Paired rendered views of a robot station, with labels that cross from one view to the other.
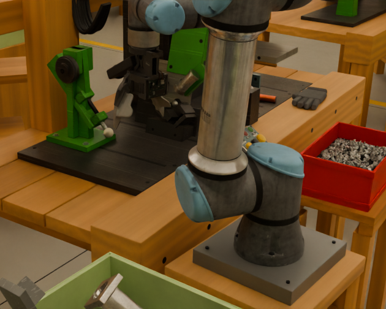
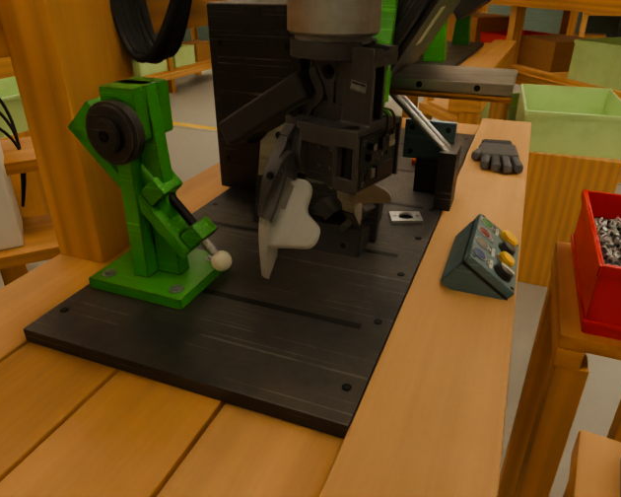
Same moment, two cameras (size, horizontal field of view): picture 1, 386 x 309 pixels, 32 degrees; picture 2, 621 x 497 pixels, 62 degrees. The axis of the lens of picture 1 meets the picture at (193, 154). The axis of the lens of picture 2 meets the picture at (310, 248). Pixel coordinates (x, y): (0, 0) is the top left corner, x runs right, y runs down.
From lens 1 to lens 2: 119 cm
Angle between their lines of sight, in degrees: 9
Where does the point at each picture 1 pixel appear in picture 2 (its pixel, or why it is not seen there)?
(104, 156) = (221, 314)
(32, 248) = not seen: hidden behind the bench
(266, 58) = (492, 88)
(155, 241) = not seen: outside the picture
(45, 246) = not seen: hidden behind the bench
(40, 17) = (38, 22)
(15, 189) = (11, 461)
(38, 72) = (57, 145)
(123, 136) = (243, 256)
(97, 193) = (230, 438)
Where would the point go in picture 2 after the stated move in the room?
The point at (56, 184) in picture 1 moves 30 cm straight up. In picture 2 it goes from (122, 420) to (54, 130)
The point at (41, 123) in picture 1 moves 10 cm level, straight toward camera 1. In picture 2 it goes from (80, 245) to (82, 275)
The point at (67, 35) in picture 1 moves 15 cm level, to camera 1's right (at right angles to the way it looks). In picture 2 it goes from (107, 65) to (212, 63)
